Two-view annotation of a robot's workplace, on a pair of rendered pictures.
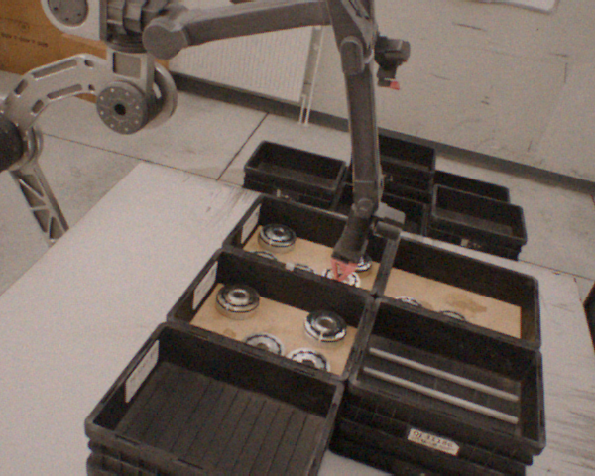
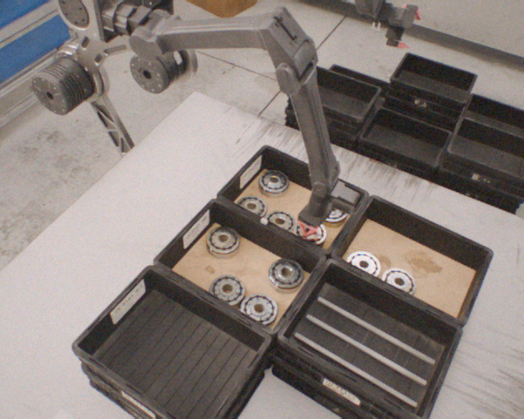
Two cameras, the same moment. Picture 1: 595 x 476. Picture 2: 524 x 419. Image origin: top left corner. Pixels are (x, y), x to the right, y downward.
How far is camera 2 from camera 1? 0.47 m
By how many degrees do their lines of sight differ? 21
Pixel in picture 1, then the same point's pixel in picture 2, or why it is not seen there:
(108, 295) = (141, 215)
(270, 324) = (244, 265)
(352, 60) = (287, 84)
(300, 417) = (243, 352)
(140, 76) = not seen: hidden behind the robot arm
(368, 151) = (317, 148)
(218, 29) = (185, 41)
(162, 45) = (144, 51)
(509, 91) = not seen: outside the picture
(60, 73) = not seen: hidden behind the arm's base
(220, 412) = (184, 337)
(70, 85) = (118, 45)
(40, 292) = (93, 209)
